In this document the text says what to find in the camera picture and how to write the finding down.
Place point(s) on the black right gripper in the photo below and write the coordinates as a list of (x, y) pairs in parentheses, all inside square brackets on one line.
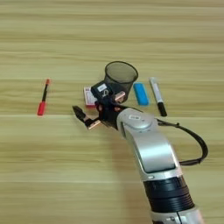
[(109, 112)]

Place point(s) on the red and white card box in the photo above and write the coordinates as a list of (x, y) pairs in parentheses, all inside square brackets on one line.
[(88, 99)]

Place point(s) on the black pen red cap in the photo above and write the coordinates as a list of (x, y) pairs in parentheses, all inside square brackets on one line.
[(41, 108)]

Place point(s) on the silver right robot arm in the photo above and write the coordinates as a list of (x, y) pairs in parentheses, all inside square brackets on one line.
[(151, 145)]

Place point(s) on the small black box white label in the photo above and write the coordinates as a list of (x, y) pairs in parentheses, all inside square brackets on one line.
[(100, 89)]

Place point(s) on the black mesh pen cup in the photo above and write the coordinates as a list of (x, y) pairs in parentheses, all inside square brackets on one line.
[(121, 73)]

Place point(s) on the blue eraser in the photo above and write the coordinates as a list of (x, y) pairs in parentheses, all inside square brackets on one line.
[(141, 94)]

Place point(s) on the grey marker black cap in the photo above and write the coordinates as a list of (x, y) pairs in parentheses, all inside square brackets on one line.
[(156, 92)]

